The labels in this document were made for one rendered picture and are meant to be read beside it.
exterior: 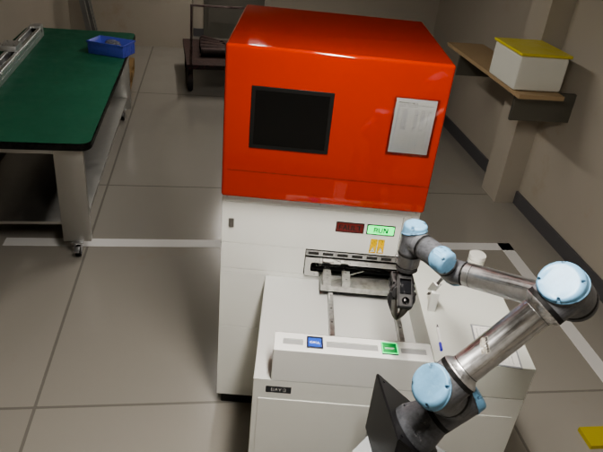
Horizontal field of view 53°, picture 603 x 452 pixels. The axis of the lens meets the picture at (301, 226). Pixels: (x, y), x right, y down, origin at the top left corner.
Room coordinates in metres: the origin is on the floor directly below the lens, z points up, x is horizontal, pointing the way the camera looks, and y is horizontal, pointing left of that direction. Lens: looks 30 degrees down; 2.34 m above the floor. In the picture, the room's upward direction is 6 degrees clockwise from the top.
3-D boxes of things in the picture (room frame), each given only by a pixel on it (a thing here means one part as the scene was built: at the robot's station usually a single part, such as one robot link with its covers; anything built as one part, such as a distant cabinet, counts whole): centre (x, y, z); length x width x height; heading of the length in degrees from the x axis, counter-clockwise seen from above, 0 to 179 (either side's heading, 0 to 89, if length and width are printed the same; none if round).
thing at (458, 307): (1.87, -0.66, 0.89); 0.62 x 0.35 x 0.14; 2
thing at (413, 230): (1.61, -0.35, 1.40); 0.09 x 0.08 x 0.11; 36
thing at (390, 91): (2.49, -0.06, 1.52); 0.81 x 0.75 x 0.60; 92
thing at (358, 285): (2.09, -0.29, 0.87); 0.36 x 0.08 x 0.03; 92
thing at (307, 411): (1.85, -0.36, 0.41); 0.96 x 0.64 x 0.82; 92
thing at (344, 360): (1.59, -0.22, 0.89); 0.55 x 0.09 x 0.14; 92
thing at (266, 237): (2.17, -0.07, 1.02); 0.81 x 0.03 x 0.40; 92
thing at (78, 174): (4.53, 2.04, 0.50); 2.81 x 1.09 x 1.00; 10
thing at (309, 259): (2.17, -0.25, 0.89); 0.44 x 0.02 x 0.10; 92
